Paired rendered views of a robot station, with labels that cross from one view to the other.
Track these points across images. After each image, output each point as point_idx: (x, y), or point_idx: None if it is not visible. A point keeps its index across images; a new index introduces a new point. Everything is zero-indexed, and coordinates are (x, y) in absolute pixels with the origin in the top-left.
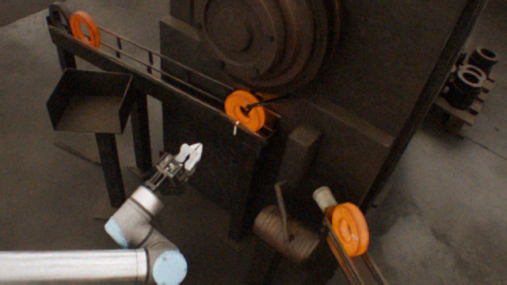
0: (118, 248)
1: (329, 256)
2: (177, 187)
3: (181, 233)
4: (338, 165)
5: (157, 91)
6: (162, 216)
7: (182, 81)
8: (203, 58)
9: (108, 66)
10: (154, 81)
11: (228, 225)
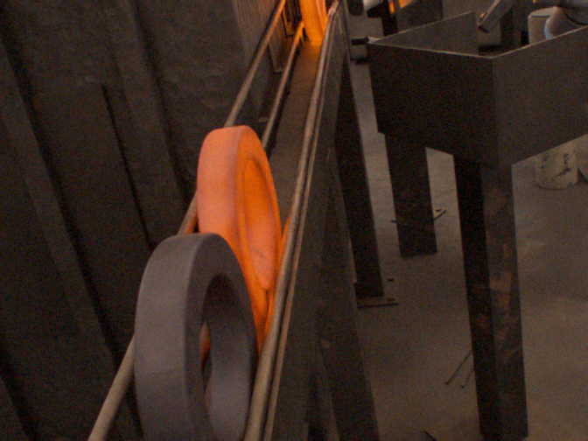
0: (577, 367)
1: (406, 26)
2: (490, 7)
3: (444, 333)
4: None
5: (331, 100)
6: (443, 370)
7: (285, 67)
8: None
9: (318, 195)
10: (324, 79)
11: (362, 309)
